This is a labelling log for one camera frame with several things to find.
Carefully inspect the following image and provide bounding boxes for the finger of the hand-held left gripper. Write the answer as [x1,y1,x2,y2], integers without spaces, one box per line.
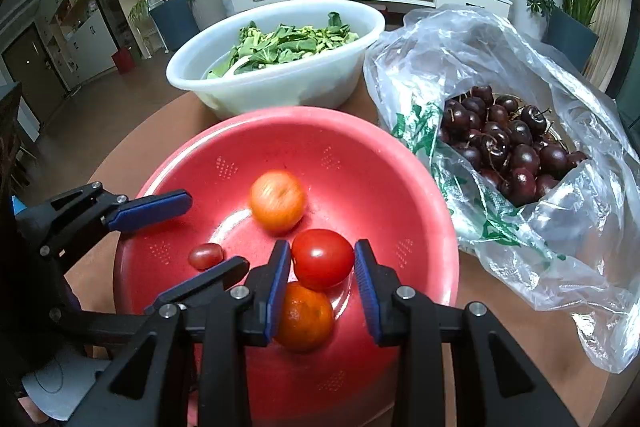
[144,256,251,315]
[15,182,194,259]

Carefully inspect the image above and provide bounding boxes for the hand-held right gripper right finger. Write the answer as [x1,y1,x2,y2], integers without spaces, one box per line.
[354,238,583,427]

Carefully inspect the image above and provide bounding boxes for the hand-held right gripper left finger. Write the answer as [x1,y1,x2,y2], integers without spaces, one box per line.
[75,239,292,427]

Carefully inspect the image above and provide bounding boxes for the orange tangerine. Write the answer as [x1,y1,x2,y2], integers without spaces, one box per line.
[274,281,336,354]
[249,170,308,235]

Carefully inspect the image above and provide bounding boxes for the red tomato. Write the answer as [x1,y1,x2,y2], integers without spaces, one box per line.
[291,229,356,292]

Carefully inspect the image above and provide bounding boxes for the red plastic colander basin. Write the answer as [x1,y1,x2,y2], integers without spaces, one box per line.
[112,106,461,427]

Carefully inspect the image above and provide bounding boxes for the red bin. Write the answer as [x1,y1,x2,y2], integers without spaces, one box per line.
[111,47,137,75]

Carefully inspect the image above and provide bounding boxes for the dark chair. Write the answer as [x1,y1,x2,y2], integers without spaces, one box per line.
[0,82,26,198]

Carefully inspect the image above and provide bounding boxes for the white plastic basin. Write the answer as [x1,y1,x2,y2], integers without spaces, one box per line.
[166,0,387,120]

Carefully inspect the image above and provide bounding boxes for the brown wooden door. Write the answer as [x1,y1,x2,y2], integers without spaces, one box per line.
[0,24,68,100]

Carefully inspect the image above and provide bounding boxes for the pile of dark cherries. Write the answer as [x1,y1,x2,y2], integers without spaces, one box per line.
[437,85,591,208]

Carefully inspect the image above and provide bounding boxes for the green leafy vegetables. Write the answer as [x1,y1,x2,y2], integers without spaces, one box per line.
[207,11,361,80]

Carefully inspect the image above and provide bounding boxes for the clear plastic bag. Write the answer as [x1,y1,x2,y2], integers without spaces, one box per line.
[363,4,640,375]

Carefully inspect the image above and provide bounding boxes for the plant in grey ribbed pot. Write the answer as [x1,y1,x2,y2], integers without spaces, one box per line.
[186,0,228,30]

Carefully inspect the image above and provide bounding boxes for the bushy plant tall white pot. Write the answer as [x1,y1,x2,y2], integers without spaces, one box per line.
[502,0,556,40]

